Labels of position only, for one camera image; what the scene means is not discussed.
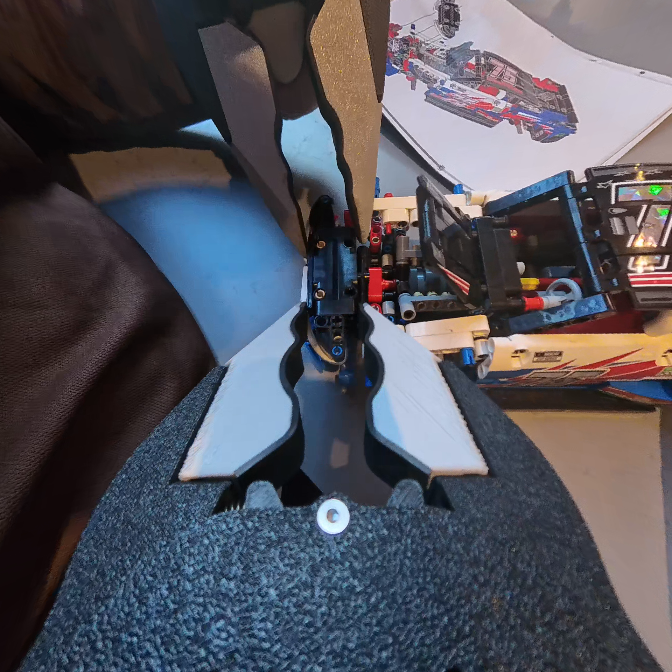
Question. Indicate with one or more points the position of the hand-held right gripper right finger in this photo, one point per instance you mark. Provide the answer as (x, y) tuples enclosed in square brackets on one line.
[(420, 414)]

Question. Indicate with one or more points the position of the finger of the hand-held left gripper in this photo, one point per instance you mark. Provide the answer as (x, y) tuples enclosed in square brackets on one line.
[(351, 105), (246, 115)]

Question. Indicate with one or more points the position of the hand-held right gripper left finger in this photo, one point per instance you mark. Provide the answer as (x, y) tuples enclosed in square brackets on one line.
[(241, 420)]

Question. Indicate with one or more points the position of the brick toy race car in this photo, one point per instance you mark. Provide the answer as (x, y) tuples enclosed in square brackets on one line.
[(551, 357)]

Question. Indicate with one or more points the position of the black brick bumper assembly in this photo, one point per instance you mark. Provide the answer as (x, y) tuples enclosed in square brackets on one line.
[(330, 273)]

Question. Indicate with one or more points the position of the grey desk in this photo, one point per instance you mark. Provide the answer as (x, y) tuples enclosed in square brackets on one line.
[(225, 262)]

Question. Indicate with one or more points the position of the person's left hand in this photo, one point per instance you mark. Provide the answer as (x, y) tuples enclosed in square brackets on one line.
[(296, 99)]

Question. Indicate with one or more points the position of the person's brown clothing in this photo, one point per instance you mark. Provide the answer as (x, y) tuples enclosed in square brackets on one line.
[(78, 315)]

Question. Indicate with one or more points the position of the white instruction booklet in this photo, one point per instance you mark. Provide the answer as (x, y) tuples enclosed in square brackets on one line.
[(619, 105)]

